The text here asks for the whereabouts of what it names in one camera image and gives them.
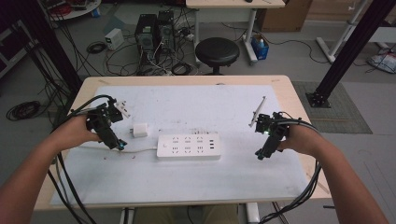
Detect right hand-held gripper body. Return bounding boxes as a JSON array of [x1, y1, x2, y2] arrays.
[[247, 95, 303, 150]]

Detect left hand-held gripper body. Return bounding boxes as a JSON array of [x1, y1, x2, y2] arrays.
[[85, 97, 132, 145]]

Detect white charger plug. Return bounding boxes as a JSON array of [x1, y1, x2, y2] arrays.
[[129, 122, 149, 139]]

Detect white power strip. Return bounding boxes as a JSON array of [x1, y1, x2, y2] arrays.
[[156, 133, 222, 161]]

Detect person's left hand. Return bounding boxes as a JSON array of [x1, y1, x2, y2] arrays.
[[50, 115, 102, 153]]

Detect person's right hand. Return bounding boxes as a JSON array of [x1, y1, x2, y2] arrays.
[[277, 123, 325, 157]]

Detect white table leg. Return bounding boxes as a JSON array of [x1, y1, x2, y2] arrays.
[[119, 206, 135, 224], [245, 202, 262, 224]]

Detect grey floor mat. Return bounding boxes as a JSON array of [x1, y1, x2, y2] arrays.
[[291, 80, 374, 135]]

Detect white table mat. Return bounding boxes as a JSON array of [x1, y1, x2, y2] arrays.
[[49, 84, 310, 206]]

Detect blue bin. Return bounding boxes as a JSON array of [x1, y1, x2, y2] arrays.
[[250, 33, 270, 61]]

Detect white power supply box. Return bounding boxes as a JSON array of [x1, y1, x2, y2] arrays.
[[104, 27, 125, 51]]

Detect light wooden table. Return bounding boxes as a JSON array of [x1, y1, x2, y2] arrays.
[[33, 74, 332, 213]]

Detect black round stool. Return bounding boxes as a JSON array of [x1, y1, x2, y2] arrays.
[[194, 36, 241, 76]]

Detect black computer tower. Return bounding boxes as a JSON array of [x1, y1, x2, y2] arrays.
[[134, 13, 159, 69], [156, 9, 177, 54]]

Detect cardboard box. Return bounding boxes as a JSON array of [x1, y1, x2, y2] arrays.
[[256, 0, 314, 34]]

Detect round white table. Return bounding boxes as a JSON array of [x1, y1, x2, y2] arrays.
[[39, 0, 103, 22]]

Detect white plastic bag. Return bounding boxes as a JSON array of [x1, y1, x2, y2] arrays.
[[366, 51, 396, 75]]

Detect white-legged desk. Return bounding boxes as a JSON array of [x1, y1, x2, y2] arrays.
[[185, 0, 287, 66]]

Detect white power strip cord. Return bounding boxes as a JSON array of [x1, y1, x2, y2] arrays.
[[78, 145, 159, 155]]

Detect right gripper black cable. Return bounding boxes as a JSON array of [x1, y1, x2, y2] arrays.
[[258, 117, 323, 224]]

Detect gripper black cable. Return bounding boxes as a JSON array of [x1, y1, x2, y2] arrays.
[[46, 93, 118, 224], [258, 117, 323, 224]]

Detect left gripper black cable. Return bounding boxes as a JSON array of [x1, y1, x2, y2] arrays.
[[46, 93, 118, 224]]

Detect coiled black cable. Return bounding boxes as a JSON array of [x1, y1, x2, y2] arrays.
[[86, 40, 107, 55], [6, 100, 42, 122], [170, 62, 193, 76]]

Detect black metal post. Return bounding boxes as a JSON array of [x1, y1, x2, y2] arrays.
[[0, 0, 84, 94], [305, 0, 396, 109]]

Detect white metal frame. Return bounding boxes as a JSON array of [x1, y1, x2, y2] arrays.
[[315, 0, 396, 64]]

